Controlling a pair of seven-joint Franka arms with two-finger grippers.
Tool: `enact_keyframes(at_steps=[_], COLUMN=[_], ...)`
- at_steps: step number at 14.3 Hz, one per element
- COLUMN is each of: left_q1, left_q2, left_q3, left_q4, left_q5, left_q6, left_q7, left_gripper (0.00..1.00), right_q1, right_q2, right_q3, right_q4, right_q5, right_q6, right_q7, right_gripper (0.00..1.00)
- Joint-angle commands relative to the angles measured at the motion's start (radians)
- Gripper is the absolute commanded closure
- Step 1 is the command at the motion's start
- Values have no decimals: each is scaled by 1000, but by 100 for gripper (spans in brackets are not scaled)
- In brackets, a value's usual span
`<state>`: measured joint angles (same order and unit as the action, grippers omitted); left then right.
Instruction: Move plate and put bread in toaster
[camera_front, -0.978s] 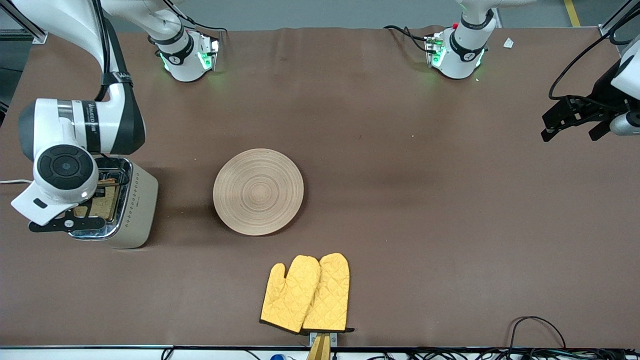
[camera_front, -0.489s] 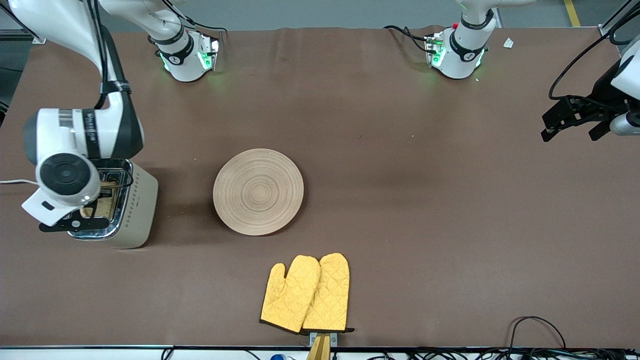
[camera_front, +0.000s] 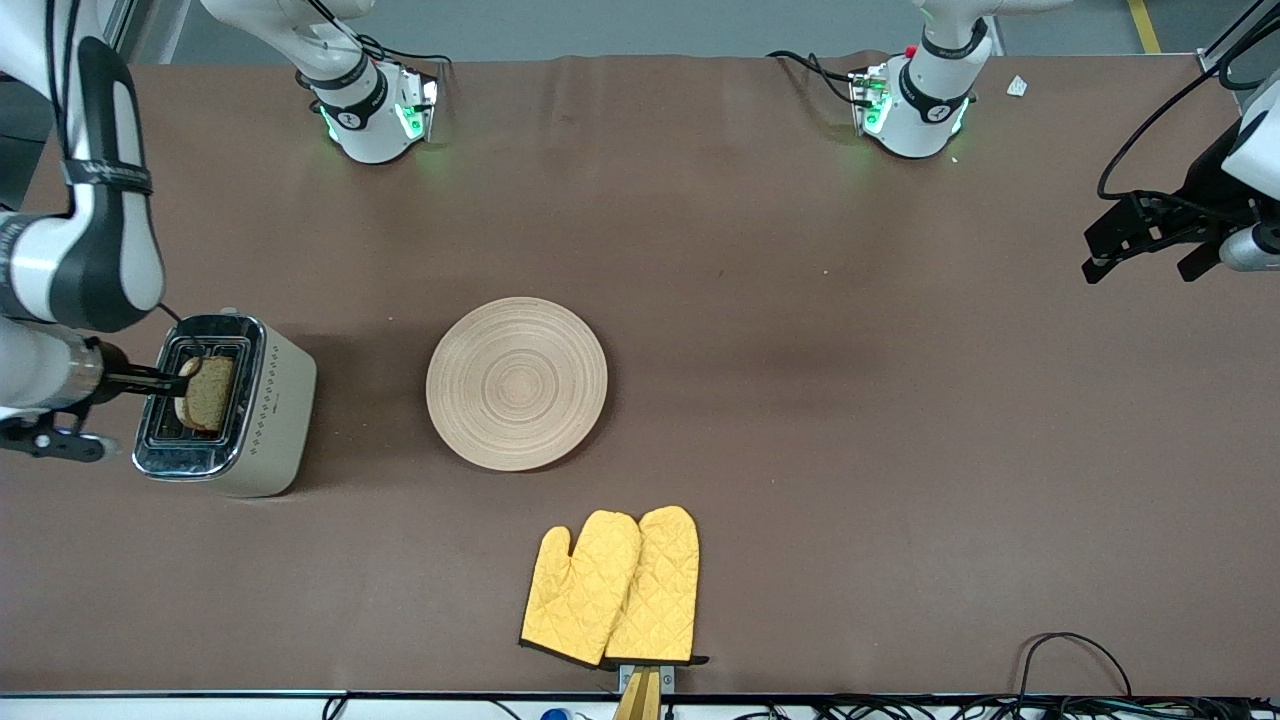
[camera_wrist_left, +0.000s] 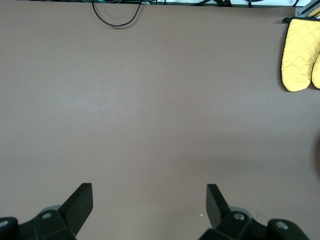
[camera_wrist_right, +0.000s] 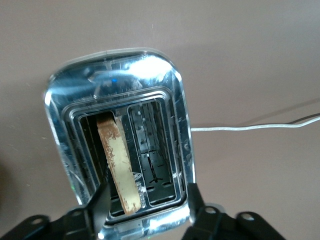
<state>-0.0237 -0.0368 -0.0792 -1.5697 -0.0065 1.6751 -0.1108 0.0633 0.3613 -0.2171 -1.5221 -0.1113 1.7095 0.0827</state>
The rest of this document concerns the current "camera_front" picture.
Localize brown bread slice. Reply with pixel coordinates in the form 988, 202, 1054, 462
175, 355, 238, 433

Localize round wooden plate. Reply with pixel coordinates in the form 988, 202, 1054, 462
426, 297, 609, 472

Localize beige chrome two-slot toaster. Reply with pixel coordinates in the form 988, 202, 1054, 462
132, 308, 318, 499

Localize yellow quilted oven mitt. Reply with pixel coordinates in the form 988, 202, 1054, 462
519, 511, 642, 668
603, 505, 709, 669

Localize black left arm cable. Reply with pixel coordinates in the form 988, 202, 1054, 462
1097, 0, 1280, 201

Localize aluminium frame profile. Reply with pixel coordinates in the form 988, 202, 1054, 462
100, 0, 191, 66

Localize black left base cable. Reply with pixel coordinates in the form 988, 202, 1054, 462
767, 50, 866, 106

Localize black looped cable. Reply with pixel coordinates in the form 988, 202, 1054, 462
1015, 632, 1134, 699

